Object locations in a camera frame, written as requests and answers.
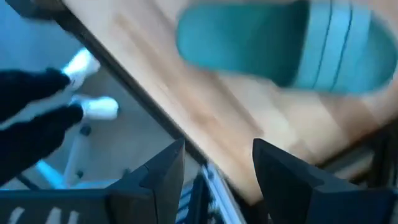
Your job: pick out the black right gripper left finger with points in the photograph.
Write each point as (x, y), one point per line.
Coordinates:
(93, 207)

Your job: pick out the green rubber slide sandal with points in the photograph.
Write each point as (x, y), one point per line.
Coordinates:
(242, 40)

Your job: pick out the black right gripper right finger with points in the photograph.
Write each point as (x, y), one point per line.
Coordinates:
(311, 205)

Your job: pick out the person's foot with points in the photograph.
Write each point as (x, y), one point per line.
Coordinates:
(99, 108)
(82, 65)

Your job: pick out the white chair base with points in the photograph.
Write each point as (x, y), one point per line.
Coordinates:
(76, 155)

